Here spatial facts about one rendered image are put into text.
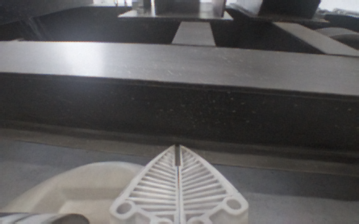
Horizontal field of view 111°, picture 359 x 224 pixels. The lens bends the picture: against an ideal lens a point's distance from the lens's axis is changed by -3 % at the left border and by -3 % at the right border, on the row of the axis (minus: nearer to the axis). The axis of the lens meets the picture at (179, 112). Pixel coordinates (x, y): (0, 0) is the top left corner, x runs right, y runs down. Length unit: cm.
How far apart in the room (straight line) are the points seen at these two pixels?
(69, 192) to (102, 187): 10
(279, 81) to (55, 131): 59
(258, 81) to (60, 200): 57
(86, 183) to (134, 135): 18
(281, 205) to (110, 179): 79
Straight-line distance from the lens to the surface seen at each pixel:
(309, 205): 100
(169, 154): 16
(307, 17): 76
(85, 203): 54
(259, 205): 86
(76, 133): 52
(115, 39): 120
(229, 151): 41
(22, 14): 90
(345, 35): 91
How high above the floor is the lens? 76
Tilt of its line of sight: 45 degrees down
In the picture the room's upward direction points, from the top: 1 degrees clockwise
